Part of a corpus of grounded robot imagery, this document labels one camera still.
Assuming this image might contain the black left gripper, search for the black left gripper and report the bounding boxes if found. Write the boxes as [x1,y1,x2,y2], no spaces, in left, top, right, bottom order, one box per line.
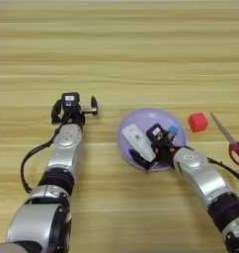
[50,95,100,128]

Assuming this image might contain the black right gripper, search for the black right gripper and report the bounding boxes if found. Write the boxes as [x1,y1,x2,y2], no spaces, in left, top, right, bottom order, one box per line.
[127,130,180,172]

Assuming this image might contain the white rectangular device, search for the white rectangular device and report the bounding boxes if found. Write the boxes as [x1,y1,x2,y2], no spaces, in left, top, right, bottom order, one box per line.
[120,123,157,163]

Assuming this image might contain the blue glue stick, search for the blue glue stick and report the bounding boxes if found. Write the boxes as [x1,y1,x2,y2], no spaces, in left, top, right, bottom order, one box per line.
[167,125,180,136]

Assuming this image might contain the red cube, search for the red cube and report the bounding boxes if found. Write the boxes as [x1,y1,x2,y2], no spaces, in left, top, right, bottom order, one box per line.
[187,112,210,134]

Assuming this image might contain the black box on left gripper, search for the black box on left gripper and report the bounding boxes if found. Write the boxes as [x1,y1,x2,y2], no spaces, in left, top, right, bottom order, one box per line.
[60,91,82,110]

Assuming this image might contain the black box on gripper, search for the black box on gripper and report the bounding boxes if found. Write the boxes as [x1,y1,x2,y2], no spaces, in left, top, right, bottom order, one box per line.
[60,91,82,110]
[145,123,169,144]

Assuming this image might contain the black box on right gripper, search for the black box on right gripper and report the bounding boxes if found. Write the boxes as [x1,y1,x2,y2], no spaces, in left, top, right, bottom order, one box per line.
[145,123,169,144]

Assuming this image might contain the purple round plate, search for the purple round plate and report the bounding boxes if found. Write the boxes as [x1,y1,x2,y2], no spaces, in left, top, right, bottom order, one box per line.
[116,107,189,173]

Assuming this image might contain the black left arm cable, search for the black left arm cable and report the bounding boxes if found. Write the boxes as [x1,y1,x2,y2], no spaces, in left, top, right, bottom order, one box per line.
[20,127,62,195]

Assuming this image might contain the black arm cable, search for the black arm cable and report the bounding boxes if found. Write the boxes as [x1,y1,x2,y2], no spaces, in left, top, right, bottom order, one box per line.
[205,156,239,201]
[20,127,62,195]

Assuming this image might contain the red handled scissors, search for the red handled scissors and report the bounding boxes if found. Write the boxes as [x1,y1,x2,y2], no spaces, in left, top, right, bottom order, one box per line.
[208,111,239,167]

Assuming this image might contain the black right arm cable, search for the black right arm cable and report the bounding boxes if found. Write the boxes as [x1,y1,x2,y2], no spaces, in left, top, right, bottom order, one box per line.
[205,156,239,201]

